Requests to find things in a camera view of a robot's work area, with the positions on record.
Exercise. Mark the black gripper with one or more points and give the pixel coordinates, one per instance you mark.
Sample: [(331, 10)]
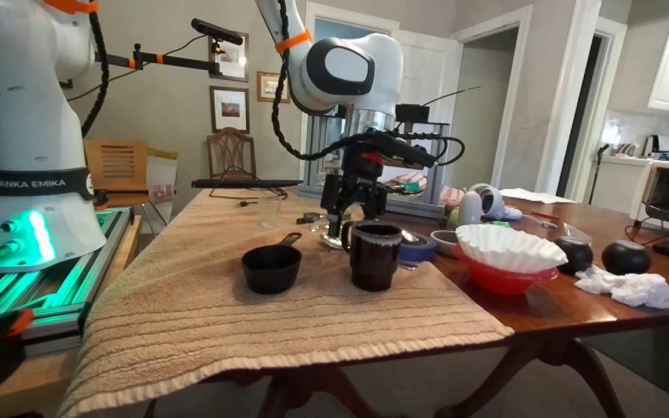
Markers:
[(357, 176)]

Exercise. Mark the black measuring cup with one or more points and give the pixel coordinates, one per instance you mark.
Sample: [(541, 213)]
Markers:
[(270, 270)]

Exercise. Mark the dark brown mug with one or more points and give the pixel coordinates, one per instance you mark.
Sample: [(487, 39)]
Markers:
[(371, 250)]

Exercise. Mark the white headset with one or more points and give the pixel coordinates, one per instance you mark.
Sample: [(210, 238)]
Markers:
[(486, 202)]

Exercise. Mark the wooden chair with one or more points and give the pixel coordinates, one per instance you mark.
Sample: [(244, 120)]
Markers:
[(231, 153)]

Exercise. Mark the red bowl with filters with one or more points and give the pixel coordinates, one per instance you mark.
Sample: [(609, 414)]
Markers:
[(507, 260)]

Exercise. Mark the white paper sheet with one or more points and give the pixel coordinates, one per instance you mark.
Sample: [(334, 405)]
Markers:
[(533, 195)]

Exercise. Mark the tan towel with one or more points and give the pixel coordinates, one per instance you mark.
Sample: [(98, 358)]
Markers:
[(182, 312)]

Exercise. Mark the black round object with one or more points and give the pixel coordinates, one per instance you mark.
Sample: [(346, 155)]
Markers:
[(626, 257), (578, 254)]

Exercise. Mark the crumpled white tissue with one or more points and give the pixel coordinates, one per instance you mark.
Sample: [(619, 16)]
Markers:
[(648, 291)]

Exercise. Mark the green robot base frame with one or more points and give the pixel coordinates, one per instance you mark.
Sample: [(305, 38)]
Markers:
[(63, 292)]

